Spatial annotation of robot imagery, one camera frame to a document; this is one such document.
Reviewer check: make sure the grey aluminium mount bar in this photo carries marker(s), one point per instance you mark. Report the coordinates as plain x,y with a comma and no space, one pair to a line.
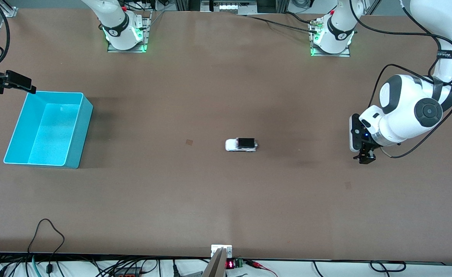
215,267

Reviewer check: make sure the black box orange buttons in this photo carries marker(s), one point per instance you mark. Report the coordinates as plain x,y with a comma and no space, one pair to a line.
128,274

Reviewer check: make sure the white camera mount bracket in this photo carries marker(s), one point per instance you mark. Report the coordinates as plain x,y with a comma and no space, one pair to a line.
216,248

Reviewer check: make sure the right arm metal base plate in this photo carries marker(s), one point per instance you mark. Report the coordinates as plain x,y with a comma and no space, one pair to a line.
146,34

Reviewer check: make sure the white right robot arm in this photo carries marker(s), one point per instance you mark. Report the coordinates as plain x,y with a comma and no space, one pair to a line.
114,23

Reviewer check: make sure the aluminium frame corner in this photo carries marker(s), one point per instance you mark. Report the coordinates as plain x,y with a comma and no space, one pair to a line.
8,9

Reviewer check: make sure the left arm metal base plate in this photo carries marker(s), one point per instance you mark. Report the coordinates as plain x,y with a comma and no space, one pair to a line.
318,53

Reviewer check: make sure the red clip lead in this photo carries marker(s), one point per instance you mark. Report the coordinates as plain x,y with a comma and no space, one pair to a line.
257,265

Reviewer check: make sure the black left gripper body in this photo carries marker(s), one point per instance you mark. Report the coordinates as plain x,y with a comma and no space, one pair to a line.
368,149

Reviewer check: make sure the turquoise plastic bin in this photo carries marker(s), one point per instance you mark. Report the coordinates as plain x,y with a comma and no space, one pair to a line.
49,130

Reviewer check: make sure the red digit display module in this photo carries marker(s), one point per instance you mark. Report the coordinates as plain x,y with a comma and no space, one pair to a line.
230,264

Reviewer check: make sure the white jeep toy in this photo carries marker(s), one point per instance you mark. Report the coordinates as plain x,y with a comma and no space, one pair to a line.
231,144

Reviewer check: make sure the green terminal block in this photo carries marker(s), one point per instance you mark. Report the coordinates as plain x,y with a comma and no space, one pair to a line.
238,263

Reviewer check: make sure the lit metal control device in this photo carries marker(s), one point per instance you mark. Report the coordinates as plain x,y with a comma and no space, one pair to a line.
230,7

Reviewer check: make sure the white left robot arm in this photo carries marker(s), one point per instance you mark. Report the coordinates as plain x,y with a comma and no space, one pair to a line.
403,104

